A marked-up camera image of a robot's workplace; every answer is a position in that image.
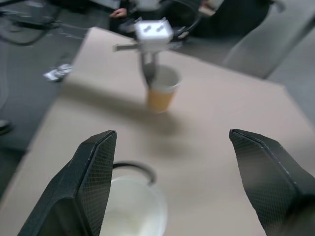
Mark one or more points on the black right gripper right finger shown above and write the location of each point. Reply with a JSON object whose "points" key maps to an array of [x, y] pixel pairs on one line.
{"points": [[270, 177]]}

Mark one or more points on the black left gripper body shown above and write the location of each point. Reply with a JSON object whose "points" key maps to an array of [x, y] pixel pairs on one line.
{"points": [[176, 45]]}

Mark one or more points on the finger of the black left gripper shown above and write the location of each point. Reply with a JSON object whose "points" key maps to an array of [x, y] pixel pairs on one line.
{"points": [[143, 66], [155, 66]]}

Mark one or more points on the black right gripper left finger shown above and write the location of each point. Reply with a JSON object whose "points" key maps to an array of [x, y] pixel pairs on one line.
{"points": [[73, 182]]}

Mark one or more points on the brown paper cup white rim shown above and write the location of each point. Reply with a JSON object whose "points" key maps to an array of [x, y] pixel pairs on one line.
{"points": [[160, 98]]}

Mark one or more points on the person's bare hand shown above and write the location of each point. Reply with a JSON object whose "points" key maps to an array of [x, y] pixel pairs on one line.
{"points": [[119, 12]]}

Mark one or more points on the person in dark clothes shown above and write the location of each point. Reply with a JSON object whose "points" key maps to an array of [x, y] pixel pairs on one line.
{"points": [[236, 17]]}

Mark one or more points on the crumpled silver wrapper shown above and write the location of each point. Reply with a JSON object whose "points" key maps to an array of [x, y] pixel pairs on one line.
{"points": [[57, 72]]}

